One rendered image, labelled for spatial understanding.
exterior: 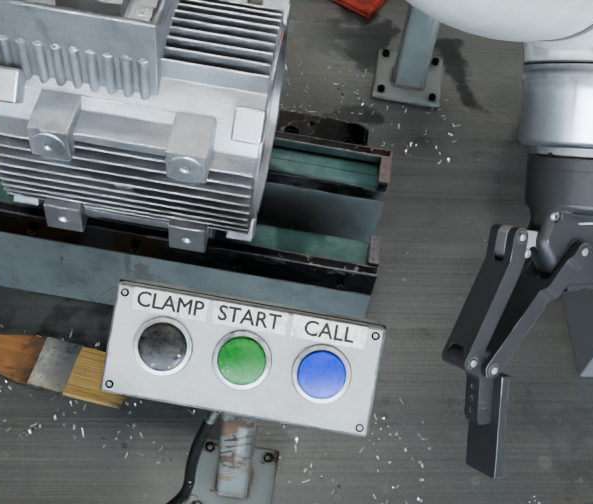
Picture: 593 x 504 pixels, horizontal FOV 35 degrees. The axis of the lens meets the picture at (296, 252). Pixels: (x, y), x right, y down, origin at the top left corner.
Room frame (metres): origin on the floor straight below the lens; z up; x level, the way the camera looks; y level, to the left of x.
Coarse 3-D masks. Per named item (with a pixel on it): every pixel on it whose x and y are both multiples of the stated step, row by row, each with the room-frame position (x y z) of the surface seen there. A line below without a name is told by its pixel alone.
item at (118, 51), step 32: (0, 0) 0.47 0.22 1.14; (32, 0) 0.51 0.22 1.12; (64, 0) 0.50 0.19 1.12; (96, 0) 0.50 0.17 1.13; (128, 0) 0.52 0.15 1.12; (160, 0) 0.49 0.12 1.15; (0, 32) 0.47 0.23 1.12; (32, 32) 0.47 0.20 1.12; (64, 32) 0.47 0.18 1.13; (96, 32) 0.47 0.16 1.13; (128, 32) 0.47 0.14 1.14; (160, 32) 0.48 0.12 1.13; (0, 64) 0.47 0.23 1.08; (32, 64) 0.47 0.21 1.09; (64, 64) 0.47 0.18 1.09; (96, 64) 0.47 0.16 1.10; (128, 64) 0.47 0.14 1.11; (160, 64) 0.48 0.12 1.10; (128, 96) 0.46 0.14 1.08
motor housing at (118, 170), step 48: (192, 0) 0.54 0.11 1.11; (192, 48) 0.50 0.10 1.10; (240, 48) 0.50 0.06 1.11; (96, 96) 0.46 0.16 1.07; (192, 96) 0.47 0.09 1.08; (240, 96) 0.48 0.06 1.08; (0, 144) 0.43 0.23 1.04; (96, 144) 0.43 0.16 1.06; (144, 144) 0.43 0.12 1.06; (240, 144) 0.45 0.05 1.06; (48, 192) 0.43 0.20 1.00; (96, 192) 0.43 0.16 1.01; (144, 192) 0.43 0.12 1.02; (192, 192) 0.43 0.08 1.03; (240, 192) 0.43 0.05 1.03
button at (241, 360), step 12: (240, 336) 0.28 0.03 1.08; (228, 348) 0.27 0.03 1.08; (240, 348) 0.27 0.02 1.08; (252, 348) 0.27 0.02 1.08; (228, 360) 0.27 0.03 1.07; (240, 360) 0.27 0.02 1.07; (252, 360) 0.27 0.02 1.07; (264, 360) 0.27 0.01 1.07; (228, 372) 0.26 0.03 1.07; (240, 372) 0.26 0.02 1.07; (252, 372) 0.26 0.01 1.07; (240, 384) 0.26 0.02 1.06
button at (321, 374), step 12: (312, 360) 0.27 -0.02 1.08; (324, 360) 0.27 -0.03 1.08; (336, 360) 0.28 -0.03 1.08; (300, 372) 0.27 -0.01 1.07; (312, 372) 0.27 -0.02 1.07; (324, 372) 0.27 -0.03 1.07; (336, 372) 0.27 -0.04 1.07; (300, 384) 0.26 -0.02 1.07; (312, 384) 0.26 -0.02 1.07; (324, 384) 0.26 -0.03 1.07; (336, 384) 0.26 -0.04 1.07; (312, 396) 0.26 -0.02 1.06; (324, 396) 0.26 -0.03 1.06
